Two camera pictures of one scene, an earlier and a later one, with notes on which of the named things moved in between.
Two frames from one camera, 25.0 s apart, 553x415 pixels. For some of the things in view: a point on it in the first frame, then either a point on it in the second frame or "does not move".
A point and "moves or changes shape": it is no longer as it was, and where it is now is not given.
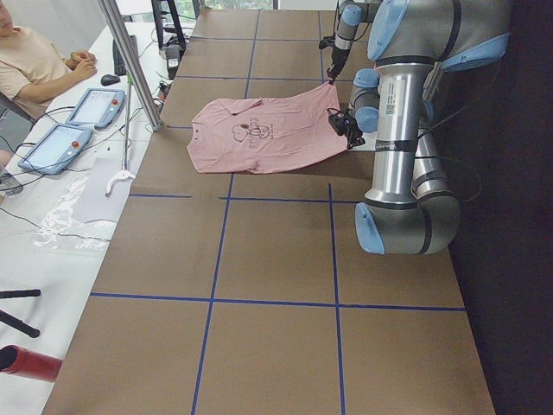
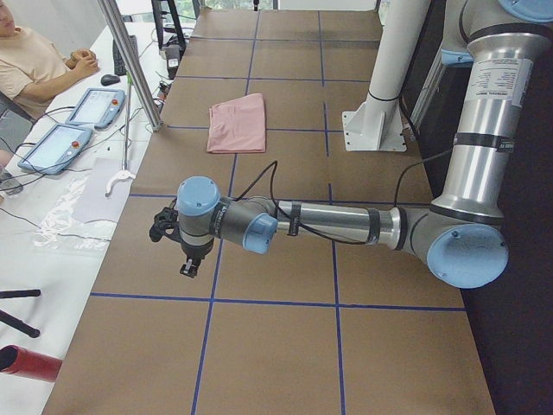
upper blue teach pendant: [97, 107] does not move
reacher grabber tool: [125, 175] does not move
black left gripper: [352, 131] -> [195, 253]
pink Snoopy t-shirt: [251, 135] moves or changes shape
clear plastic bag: [60, 229] does not move
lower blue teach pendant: [58, 150] does not move
